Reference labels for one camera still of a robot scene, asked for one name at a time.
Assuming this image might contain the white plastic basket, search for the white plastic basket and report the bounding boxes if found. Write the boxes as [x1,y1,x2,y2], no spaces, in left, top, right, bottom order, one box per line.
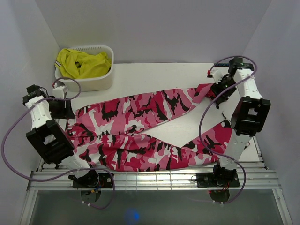
[54,45,114,92]

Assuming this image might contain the blue label sticker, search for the blue label sticker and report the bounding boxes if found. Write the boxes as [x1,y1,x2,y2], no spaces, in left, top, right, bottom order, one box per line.
[214,63,229,67]

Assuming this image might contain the pink camouflage trousers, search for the pink camouflage trousers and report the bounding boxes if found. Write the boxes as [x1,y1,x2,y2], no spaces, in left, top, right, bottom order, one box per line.
[66,84,232,172]

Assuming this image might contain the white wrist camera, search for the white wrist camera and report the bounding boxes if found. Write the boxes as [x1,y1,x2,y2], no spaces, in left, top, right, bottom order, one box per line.
[52,85,68,99]
[207,69,223,84]

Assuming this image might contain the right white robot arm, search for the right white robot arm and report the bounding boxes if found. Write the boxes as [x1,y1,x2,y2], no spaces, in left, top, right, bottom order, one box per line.
[208,56,271,186]

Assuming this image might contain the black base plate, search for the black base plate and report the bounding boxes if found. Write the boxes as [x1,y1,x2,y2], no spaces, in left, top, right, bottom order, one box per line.
[195,172,240,188]
[68,173,113,189]

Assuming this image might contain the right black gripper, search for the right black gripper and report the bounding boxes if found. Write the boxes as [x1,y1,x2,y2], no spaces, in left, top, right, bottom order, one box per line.
[210,76,238,105]

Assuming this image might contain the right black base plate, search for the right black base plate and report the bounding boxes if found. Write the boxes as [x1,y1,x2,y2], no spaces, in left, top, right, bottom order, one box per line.
[195,172,240,188]

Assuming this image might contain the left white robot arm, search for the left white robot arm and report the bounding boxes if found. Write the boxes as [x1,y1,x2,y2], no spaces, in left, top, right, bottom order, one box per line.
[22,85,100,188]

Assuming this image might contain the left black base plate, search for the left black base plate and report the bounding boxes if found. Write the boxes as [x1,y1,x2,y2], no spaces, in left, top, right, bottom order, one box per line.
[68,173,113,189]

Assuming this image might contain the aluminium rail frame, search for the aluminium rail frame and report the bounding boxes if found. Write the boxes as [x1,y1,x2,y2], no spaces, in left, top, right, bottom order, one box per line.
[27,161,281,191]

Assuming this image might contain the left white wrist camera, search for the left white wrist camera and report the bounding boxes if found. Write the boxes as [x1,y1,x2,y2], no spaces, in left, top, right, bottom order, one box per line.
[52,85,68,99]

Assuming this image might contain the yellow trousers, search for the yellow trousers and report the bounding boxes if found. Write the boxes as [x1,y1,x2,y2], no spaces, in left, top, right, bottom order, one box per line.
[54,48,112,79]

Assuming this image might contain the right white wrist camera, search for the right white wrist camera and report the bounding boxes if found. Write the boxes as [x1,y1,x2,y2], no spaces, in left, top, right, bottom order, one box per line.
[207,69,223,84]

